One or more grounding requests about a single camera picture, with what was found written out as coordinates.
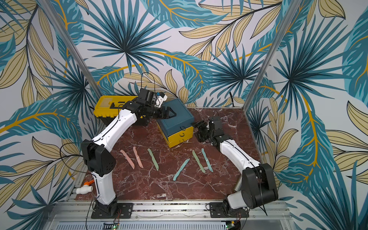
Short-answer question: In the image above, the teal fruit knife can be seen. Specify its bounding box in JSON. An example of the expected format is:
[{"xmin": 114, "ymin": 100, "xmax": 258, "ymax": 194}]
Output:
[
  {"xmin": 201, "ymin": 148, "xmax": 213, "ymax": 172},
  {"xmin": 173, "ymin": 159, "xmax": 190, "ymax": 181}
]

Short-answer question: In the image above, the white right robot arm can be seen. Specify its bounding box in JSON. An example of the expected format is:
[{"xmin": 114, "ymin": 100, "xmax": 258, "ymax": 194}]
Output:
[{"xmin": 193, "ymin": 116, "xmax": 278, "ymax": 210}]

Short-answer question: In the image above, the yellow black toolbox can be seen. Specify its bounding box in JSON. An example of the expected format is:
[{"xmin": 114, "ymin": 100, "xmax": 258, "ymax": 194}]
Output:
[{"xmin": 94, "ymin": 95, "xmax": 137, "ymax": 126}]

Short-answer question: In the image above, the aluminium corner post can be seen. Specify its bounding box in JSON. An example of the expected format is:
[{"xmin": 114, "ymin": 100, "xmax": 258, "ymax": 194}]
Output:
[
  {"xmin": 38, "ymin": 0, "xmax": 102, "ymax": 98},
  {"xmin": 243, "ymin": 0, "xmax": 301, "ymax": 113}
]

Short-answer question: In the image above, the teal and yellow drawer cabinet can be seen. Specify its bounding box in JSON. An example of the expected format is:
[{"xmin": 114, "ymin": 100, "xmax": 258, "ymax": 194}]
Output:
[{"xmin": 157, "ymin": 98, "xmax": 195, "ymax": 139}]

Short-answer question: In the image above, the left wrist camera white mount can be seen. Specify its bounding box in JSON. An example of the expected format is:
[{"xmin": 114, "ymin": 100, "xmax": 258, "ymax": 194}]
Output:
[{"xmin": 155, "ymin": 92, "xmax": 167, "ymax": 108}]

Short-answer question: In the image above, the aluminium corner post right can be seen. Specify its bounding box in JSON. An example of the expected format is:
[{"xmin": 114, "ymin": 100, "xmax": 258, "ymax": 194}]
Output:
[{"xmin": 243, "ymin": 0, "xmax": 301, "ymax": 113}]

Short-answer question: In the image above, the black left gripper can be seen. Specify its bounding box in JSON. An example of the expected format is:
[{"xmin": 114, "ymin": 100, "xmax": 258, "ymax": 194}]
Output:
[{"xmin": 146, "ymin": 104, "xmax": 177, "ymax": 120}]

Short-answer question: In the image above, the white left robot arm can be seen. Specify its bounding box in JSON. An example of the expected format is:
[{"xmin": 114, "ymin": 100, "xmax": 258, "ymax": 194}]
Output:
[{"xmin": 81, "ymin": 98, "xmax": 177, "ymax": 217}]

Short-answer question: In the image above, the yellow bottom drawer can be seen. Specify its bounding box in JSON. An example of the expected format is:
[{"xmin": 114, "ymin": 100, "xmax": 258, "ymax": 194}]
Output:
[{"xmin": 164, "ymin": 126, "xmax": 194, "ymax": 148}]

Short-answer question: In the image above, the aluminium corner post left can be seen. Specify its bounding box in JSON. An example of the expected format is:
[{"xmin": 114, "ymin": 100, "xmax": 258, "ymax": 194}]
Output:
[{"xmin": 38, "ymin": 0, "xmax": 102, "ymax": 98}]

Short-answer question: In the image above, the white pvc valve orange handle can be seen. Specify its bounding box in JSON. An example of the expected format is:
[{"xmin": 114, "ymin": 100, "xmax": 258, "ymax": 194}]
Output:
[{"xmin": 76, "ymin": 180, "xmax": 94, "ymax": 195}]

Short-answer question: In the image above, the pink fruit knife left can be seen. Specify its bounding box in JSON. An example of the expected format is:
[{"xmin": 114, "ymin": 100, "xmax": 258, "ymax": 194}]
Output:
[{"xmin": 120, "ymin": 149, "xmax": 135, "ymax": 169}]

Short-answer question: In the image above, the pink fruit knife right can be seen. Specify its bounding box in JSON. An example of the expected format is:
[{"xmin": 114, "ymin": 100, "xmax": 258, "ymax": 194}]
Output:
[{"xmin": 133, "ymin": 146, "xmax": 143, "ymax": 168}]

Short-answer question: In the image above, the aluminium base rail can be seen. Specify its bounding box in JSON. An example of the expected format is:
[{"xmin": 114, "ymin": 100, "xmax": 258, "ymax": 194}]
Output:
[{"xmin": 44, "ymin": 200, "xmax": 297, "ymax": 230}]

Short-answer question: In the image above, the pink fruit knife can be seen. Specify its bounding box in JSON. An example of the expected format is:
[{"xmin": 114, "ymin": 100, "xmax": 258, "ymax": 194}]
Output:
[
  {"xmin": 120, "ymin": 149, "xmax": 135, "ymax": 169},
  {"xmin": 133, "ymin": 146, "xmax": 143, "ymax": 168}
]

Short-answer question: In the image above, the green fruit knife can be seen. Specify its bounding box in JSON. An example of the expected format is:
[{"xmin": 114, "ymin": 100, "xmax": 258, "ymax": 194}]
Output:
[
  {"xmin": 148, "ymin": 148, "xmax": 159, "ymax": 171},
  {"xmin": 192, "ymin": 150, "xmax": 206, "ymax": 173}
]

